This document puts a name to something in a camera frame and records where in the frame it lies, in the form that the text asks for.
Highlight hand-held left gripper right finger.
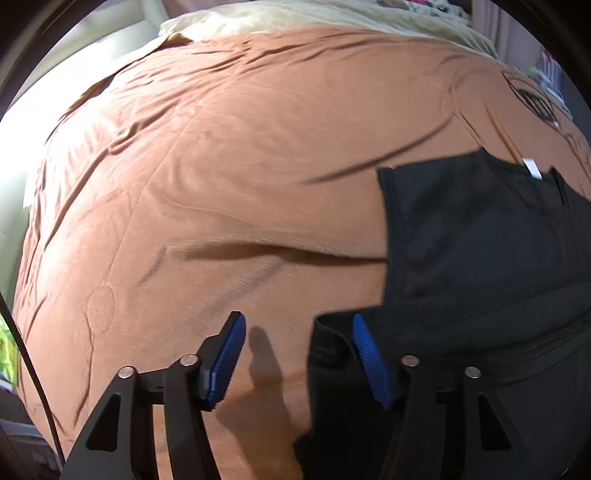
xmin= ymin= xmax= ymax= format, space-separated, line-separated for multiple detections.
xmin=352 ymin=313 xmax=541 ymax=480

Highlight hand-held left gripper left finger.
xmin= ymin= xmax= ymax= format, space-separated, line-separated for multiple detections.
xmin=60 ymin=311 xmax=246 ymax=480

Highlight black mesh shorts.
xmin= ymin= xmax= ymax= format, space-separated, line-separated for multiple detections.
xmin=293 ymin=148 xmax=591 ymax=480

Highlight orange blanket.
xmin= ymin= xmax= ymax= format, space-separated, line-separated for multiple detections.
xmin=11 ymin=23 xmax=591 ymax=480

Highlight green tissue packet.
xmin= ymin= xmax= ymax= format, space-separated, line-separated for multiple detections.
xmin=0 ymin=314 xmax=19 ymax=384

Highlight beige blanket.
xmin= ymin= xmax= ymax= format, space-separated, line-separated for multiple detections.
xmin=159 ymin=0 xmax=504 ymax=58

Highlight black cable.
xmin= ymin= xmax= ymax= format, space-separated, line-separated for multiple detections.
xmin=0 ymin=291 xmax=65 ymax=462

